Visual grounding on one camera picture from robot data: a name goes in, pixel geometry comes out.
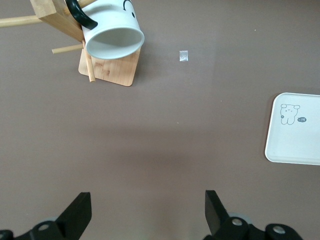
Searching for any white tray with bear print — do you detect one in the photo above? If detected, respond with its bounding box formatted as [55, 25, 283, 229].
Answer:
[264, 92, 320, 166]

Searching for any white mug with black handle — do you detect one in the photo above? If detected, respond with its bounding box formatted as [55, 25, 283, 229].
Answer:
[65, 0, 146, 60]

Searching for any wooden mug rack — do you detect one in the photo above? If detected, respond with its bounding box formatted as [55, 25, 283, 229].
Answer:
[0, 0, 141, 88]

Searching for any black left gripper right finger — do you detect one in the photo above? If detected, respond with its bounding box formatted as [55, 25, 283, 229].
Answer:
[203, 190, 304, 240]

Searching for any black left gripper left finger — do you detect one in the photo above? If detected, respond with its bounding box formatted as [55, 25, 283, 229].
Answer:
[0, 191, 93, 240]

